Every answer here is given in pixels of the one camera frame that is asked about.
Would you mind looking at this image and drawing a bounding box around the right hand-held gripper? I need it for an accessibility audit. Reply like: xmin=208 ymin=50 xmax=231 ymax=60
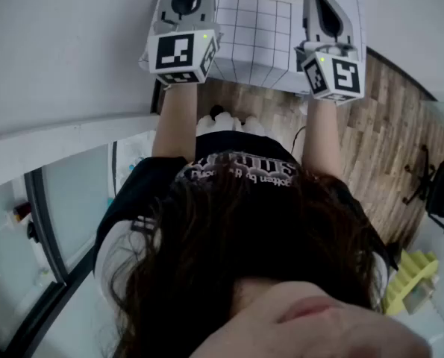
xmin=294 ymin=0 xmax=365 ymax=106

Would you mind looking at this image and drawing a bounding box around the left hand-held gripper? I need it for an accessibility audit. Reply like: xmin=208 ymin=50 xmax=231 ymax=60
xmin=146 ymin=0 xmax=222 ymax=86

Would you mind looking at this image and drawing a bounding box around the person's right forearm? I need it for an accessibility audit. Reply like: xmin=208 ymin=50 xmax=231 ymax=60
xmin=301 ymin=97 xmax=351 ymax=178

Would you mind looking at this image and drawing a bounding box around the person's left forearm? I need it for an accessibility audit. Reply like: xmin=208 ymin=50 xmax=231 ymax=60
xmin=151 ymin=84 xmax=200 ymax=163

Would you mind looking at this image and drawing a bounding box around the person's white right shoe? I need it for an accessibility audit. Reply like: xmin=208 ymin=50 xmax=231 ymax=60
xmin=240 ymin=116 xmax=267 ymax=137

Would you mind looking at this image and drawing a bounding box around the person's black printed t-shirt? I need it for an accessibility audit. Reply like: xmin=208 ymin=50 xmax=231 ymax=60
xmin=93 ymin=131 xmax=400 ymax=294

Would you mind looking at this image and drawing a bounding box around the black office chair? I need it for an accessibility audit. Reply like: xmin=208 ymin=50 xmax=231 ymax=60
xmin=402 ymin=145 xmax=444 ymax=234

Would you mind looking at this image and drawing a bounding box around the yellow-green stepped plastic rack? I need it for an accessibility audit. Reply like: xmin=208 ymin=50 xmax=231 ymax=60
xmin=381 ymin=250 xmax=441 ymax=316

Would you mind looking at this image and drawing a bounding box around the person's face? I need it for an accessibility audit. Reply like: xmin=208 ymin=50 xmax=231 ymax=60
xmin=186 ymin=281 xmax=435 ymax=358

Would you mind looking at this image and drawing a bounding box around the thin black cable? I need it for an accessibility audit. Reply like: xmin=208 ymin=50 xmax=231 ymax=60
xmin=290 ymin=125 xmax=308 ymax=152

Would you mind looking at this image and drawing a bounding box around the black glass partition frame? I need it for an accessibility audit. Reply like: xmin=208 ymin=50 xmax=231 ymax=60
xmin=0 ymin=166 xmax=118 ymax=358

